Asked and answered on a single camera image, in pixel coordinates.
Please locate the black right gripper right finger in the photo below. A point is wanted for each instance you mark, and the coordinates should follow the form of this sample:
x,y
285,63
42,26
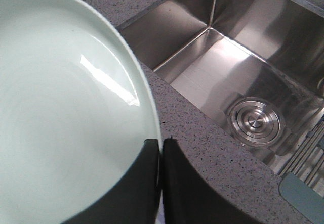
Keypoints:
x,y
187,198

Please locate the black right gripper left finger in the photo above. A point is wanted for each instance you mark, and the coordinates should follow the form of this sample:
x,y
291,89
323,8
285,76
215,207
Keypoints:
x,y
135,198

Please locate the light green round plate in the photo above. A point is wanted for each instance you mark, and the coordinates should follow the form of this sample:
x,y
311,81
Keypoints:
x,y
76,109

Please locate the teal sink dry rack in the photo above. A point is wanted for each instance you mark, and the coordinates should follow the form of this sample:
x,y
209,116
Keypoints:
x,y
302,177

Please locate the round steel sink drain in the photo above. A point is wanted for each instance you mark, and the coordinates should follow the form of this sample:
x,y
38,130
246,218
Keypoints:
x,y
257,122

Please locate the stainless steel sink basin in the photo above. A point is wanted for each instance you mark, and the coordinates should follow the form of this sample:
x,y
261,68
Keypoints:
x,y
208,49

